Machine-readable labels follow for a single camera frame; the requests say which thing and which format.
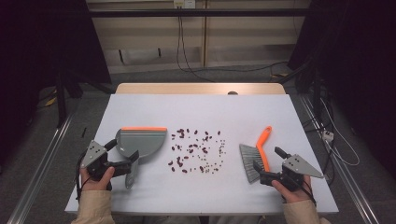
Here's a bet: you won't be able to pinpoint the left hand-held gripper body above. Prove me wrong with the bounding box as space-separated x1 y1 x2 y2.
79 139 113 182

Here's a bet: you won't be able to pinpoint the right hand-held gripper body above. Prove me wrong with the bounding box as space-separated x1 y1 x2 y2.
281 154 325 192

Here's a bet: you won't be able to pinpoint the orange brush with grey bristles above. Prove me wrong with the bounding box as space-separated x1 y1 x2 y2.
238 125 273 185

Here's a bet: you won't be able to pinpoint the grey dustpan with orange edge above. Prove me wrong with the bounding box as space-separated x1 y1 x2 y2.
115 126 168 190

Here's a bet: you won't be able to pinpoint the red beans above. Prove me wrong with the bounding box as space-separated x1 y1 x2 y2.
167 128 227 175

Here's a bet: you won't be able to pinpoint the person's right hand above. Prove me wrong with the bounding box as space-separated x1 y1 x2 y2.
271 175 313 203

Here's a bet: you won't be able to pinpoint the person's left hand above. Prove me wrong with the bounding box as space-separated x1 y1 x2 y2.
79 166 116 191

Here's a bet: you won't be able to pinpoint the white power adapter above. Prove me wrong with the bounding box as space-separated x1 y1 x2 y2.
321 130 335 143

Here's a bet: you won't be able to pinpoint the black metal stand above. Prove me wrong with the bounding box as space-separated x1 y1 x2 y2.
54 71 83 129
278 60 323 120

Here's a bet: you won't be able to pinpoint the yellow floor tape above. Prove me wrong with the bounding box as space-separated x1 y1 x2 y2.
43 90 59 107

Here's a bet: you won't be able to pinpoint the white table board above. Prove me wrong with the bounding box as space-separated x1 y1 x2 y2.
64 93 340 217

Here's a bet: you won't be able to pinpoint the wooden table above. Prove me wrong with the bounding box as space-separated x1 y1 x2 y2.
115 82 287 95

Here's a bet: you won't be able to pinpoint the black curtain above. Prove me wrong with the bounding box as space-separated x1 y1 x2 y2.
288 0 396 178
0 0 112 157

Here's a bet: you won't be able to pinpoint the black horizontal bar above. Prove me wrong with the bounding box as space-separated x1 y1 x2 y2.
88 7 312 18

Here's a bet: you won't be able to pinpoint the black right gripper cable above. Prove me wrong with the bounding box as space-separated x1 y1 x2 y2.
300 178 318 207

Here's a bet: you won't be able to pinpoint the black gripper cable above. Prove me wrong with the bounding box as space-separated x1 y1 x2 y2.
300 178 318 207
75 148 94 203

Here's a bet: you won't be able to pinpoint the black floor cables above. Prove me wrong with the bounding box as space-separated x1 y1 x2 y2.
303 87 336 185

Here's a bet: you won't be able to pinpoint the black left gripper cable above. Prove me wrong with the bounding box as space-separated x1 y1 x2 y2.
75 148 94 203

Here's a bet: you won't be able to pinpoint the aluminium floor rail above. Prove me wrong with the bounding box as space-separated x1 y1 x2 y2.
7 111 74 224
298 94 381 224

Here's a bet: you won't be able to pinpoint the white floor cable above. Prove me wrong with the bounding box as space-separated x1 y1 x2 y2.
320 97 361 167

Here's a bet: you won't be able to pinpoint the black wall cable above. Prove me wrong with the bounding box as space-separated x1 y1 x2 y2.
180 15 289 73
176 7 216 83

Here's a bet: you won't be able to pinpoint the white wall socket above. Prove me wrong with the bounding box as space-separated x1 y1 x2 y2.
173 0 196 9

